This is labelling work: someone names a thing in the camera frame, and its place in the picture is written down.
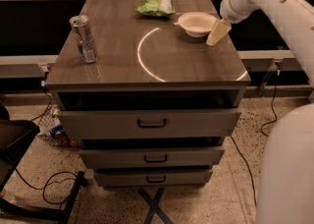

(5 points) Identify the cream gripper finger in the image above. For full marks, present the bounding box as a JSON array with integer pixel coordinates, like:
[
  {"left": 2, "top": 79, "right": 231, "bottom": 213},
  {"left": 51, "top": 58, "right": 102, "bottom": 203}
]
[{"left": 206, "top": 19, "right": 232, "bottom": 46}]

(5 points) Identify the white paper bowl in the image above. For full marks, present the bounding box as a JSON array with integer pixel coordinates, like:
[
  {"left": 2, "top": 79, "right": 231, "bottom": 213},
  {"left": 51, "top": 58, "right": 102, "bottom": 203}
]
[{"left": 178, "top": 12, "right": 217, "bottom": 38}]

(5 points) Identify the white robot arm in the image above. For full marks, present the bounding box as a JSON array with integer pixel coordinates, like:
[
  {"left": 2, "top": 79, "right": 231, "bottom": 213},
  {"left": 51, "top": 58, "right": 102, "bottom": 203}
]
[{"left": 206, "top": 0, "right": 314, "bottom": 84}]

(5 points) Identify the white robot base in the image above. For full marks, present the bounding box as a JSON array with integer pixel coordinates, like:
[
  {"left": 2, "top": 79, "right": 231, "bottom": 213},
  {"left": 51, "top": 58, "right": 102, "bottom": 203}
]
[{"left": 256, "top": 104, "right": 314, "bottom": 224}]

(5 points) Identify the silver redbull can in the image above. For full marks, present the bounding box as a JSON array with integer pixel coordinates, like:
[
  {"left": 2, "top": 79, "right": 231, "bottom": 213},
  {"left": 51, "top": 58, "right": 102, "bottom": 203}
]
[{"left": 70, "top": 15, "right": 97, "bottom": 64}]

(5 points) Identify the green chip bag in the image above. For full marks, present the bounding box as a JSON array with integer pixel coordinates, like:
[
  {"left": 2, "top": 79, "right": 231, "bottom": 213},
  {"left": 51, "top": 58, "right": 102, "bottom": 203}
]
[{"left": 135, "top": 0, "right": 176, "bottom": 17}]

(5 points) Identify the grey drawer cabinet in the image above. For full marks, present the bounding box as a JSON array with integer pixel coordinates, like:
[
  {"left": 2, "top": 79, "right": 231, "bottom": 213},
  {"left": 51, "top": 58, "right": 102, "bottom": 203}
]
[{"left": 47, "top": 0, "right": 250, "bottom": 174}]

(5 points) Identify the bottom grey drawer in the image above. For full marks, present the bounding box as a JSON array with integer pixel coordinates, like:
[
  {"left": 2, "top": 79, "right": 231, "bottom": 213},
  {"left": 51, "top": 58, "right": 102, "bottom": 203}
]
[{"left": 94, "top": 169, "right": 213, "bottom": 188}]

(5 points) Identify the grey drawer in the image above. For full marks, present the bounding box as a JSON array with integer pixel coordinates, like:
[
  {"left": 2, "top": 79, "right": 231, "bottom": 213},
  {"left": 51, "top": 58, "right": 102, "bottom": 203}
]
[
  {"left": 59, "top": 108, "right": 240, "bottom": 140},
  {"left": 94, "top": 169, "right": 213, "bottom": 188},
  {"left": 79, "top": 146, "right": 225, "bottom": 169}
]

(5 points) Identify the top grey drawer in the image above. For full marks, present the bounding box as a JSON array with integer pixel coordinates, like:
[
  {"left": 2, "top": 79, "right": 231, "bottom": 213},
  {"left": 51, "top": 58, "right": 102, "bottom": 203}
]
[{"left": 59, "top": 108, "right": 240, "bottom": 140}]

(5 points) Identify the middle grey drawer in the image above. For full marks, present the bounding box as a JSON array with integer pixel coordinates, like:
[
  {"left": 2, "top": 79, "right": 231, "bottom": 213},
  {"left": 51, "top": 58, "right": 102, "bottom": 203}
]
[{"left": 79, "top": 146, "right": 225, "bottom": 169}]

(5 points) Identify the black chair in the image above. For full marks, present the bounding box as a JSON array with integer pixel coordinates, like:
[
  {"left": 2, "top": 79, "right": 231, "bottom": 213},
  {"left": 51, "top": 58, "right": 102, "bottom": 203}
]
[{"left": 0, "top": 105, "right": 87, "bottom": 224}]

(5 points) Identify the black cable with adapter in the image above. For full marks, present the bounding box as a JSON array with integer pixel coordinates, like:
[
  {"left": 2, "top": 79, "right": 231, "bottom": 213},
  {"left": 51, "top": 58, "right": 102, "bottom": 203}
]
[{"left": 260, "top": 67, "right": 280, "bottom": 138}]

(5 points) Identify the black cable under cabinet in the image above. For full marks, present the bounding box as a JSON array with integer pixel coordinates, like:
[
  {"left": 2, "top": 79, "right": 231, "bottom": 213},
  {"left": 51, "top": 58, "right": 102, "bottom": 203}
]
[{"left": 230, "top": 135, "right": 258, "bottom": 207}]

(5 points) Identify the wire basket with items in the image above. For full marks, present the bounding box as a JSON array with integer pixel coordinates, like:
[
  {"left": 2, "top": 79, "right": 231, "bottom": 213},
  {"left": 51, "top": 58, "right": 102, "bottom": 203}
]
[{"left": 38, "top": 109, "right": 79, "bottom": 148}]

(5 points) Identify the black floor cable left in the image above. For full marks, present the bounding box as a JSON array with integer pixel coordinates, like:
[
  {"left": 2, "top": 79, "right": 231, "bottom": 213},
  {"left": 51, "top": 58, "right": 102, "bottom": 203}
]
[{"left": 14, "top": 167, "right": 79, "bottom": 206}]

